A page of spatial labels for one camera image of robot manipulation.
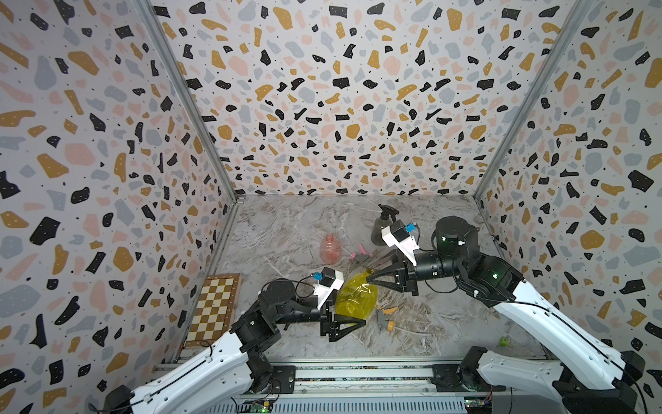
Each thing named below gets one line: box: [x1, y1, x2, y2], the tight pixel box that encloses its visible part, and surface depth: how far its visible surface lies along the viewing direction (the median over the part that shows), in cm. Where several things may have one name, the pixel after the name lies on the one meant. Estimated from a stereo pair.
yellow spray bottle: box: [335, 268, 379, 320], surface depth 62 cm
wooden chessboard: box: [185, 273, 243, 348], surface depth 87 cm
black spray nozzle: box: [377, 203, 400, 223], surface depth 96 cm
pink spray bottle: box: [319, 232, 343, 265], surface depth 102 cm
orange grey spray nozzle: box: [376, 305, 399, 335], surface depth 87 cm
